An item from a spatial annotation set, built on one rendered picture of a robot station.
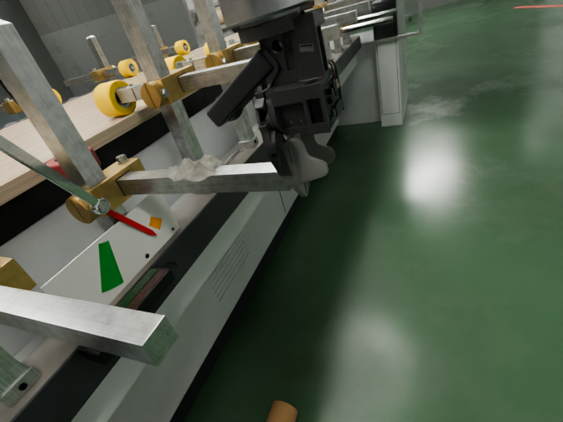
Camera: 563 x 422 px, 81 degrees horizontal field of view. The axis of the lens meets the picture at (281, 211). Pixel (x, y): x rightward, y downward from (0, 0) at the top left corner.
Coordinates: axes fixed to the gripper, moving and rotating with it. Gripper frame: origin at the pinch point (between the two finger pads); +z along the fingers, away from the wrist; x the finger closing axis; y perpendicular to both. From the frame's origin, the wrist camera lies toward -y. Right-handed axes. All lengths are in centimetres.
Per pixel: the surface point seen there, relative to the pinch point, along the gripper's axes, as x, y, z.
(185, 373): 0, -56, 66
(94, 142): 11, -49, -7
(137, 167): 3.4, -31.6, -3.8
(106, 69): 100, -137, -17
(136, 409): -16, -55, 56
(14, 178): -7, -49, -8
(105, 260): -11.1, -31.7, 5.5
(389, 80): 225, -16, 47
